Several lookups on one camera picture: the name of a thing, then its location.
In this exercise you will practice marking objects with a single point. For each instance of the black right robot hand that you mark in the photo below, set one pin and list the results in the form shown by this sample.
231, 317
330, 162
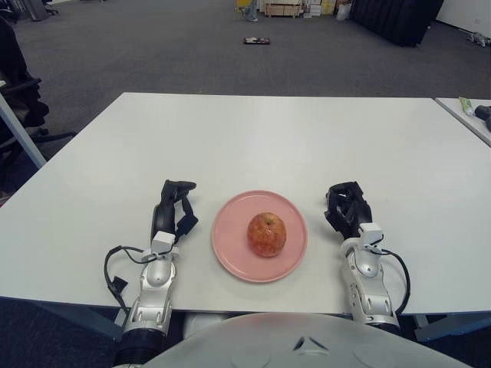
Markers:
354, 212

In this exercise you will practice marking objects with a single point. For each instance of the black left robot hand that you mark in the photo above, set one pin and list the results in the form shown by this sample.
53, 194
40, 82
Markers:
165, 218

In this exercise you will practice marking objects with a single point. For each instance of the red apple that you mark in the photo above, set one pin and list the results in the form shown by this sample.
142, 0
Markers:
266, 234

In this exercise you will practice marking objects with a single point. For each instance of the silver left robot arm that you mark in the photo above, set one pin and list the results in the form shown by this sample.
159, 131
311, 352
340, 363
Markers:
157, 283

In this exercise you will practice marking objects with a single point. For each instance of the pink round plate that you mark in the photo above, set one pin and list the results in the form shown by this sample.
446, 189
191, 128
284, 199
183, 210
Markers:
230, 237

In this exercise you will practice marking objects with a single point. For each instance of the grey robot torso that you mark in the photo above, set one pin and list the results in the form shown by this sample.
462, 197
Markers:
268, 341

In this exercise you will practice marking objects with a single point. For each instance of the green tube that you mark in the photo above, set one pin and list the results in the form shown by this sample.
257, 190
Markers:
466, 105

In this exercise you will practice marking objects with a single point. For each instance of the black game controller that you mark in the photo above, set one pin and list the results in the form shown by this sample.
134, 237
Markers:
489, 124
483, 111

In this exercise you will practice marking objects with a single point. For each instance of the blue-grey desk leg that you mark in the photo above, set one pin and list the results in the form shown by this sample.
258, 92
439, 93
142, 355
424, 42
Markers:
21, 130

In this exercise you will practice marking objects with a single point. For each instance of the black tray on floor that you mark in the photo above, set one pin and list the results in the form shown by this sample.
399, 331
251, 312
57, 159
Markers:
257, 40

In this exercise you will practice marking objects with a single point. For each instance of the black curtain partition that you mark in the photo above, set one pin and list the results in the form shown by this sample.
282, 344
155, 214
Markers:
397, 19

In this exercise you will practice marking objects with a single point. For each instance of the white plastic bag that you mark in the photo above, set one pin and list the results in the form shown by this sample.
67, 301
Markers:
344, 11

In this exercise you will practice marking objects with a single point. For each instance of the stacked white boxes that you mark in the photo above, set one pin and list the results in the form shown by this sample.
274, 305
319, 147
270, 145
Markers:
312, 7

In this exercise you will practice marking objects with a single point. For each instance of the grey robot dog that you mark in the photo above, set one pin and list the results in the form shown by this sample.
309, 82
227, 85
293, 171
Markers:
477, 38

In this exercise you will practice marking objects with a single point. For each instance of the wooden pallet crate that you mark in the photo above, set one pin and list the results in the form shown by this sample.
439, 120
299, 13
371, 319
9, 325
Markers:
282, 8

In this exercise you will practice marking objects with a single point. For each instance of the walking person legs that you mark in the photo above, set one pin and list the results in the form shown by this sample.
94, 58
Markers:
251, 9

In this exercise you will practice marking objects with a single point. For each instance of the yellow cardboard box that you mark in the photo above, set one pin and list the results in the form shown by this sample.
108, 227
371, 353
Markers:
243, 3

